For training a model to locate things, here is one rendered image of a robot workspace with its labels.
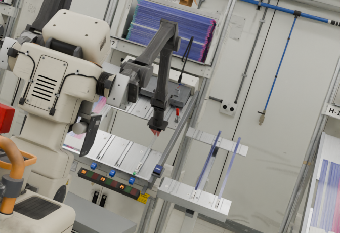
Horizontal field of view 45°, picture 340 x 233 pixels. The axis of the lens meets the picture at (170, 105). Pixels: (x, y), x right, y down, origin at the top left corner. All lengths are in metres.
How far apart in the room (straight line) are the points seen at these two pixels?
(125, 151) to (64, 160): 0.79
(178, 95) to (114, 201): 0.74
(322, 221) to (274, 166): 1.88
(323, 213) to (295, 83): 1.97
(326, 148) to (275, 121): 1.55
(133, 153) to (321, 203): 0.99
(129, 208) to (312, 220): 1.04
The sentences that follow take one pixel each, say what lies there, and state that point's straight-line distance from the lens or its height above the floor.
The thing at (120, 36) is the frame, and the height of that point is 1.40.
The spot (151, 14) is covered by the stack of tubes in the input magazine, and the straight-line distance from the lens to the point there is 2.61.
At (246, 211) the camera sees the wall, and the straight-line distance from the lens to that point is 4.09.
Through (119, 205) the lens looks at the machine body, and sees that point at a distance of 2.55.
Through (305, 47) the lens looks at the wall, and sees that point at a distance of 3.99.
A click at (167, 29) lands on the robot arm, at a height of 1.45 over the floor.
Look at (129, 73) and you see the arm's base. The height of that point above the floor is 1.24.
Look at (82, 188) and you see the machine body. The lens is 2.62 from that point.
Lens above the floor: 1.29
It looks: 5 degrees down
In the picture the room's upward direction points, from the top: 18 degrees clockwise
